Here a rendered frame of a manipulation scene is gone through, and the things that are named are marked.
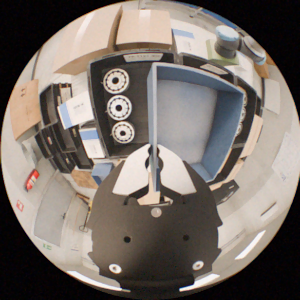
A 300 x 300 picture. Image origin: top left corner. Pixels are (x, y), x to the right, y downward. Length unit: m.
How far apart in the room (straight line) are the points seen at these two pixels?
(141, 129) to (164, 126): 0.26
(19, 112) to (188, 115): 2.52
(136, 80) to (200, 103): 0.29
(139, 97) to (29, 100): 2.40
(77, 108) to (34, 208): 2.56
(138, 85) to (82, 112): 0.26
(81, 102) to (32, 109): 2.14
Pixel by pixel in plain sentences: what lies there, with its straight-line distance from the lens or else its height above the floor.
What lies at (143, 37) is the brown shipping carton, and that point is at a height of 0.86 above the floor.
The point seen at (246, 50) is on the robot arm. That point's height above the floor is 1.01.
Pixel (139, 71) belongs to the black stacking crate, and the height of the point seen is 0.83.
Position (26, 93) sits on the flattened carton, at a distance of 2.59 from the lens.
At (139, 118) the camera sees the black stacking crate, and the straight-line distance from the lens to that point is 0.40.
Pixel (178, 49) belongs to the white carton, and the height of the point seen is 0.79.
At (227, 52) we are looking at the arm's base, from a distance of 0.68.
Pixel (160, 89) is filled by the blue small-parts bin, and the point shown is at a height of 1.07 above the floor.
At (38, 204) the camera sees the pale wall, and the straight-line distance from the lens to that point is 2.73.
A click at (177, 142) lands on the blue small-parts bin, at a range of 0.19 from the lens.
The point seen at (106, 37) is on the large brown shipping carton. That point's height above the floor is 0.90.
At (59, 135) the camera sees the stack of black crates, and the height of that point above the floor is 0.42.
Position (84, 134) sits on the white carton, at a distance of 0.57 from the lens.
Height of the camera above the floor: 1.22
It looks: 57 degrees down
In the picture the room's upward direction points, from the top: 169 degrees clockwise
